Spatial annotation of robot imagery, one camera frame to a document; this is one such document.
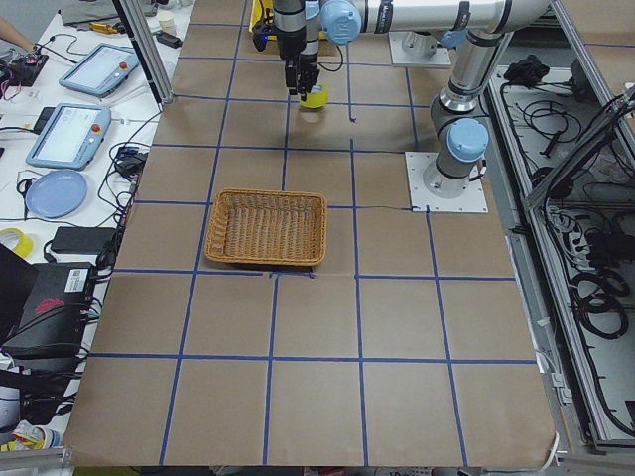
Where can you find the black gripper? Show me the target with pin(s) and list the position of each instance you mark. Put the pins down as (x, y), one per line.
(291, 48)

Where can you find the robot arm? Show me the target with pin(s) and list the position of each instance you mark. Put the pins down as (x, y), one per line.
(489, 26)
(297, 40)

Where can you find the spare yellow tape roll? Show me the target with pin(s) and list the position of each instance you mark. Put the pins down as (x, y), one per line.
(17, 241)

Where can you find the yellow plastic tray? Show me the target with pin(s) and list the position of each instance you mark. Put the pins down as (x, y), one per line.
(260, 10)

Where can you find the brown wicker basket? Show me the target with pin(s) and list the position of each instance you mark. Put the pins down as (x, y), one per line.
(267, 227)

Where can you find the upper teach pendant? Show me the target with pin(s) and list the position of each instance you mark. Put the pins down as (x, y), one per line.
(101, 71)

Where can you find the teach pendant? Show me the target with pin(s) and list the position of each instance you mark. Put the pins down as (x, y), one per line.
(71, 137)
(101, 71)

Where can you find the lower teach pendant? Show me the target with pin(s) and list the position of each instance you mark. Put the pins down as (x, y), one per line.
(71, 137)

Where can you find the blue plate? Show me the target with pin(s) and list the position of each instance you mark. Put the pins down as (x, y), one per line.
(56, 194)

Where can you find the black power adapter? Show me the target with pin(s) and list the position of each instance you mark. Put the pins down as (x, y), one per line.
(81, 240)

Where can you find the black computer box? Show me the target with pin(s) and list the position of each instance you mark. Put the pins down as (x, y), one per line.
(57, 310)

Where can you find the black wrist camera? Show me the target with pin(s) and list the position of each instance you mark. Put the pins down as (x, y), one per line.
(260, 36)

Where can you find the aluminium frame post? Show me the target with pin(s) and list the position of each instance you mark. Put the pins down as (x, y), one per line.
(138, 31)

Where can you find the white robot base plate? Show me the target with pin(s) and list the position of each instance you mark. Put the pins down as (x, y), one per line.
(430, 191)

